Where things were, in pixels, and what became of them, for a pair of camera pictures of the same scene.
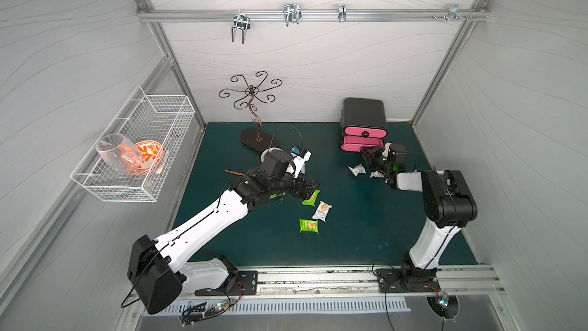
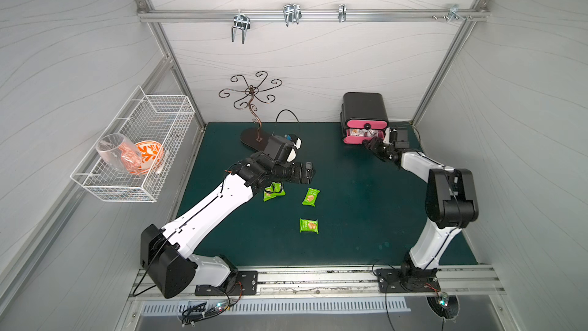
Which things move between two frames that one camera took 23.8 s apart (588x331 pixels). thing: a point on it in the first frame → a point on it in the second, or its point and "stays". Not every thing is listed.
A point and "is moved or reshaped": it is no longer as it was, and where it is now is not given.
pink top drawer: x=365 y=132 is moved or reshaped
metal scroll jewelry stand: x=259 y=139 stays
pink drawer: x=355 y=143 is moved or reshaped
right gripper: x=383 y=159 → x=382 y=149
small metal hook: x=342 y=13 stays
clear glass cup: x=120 y=152 stays
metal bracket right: x=454 y=13 stays
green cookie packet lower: x=308 y=225 stays
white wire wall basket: x=131 y=154 stays
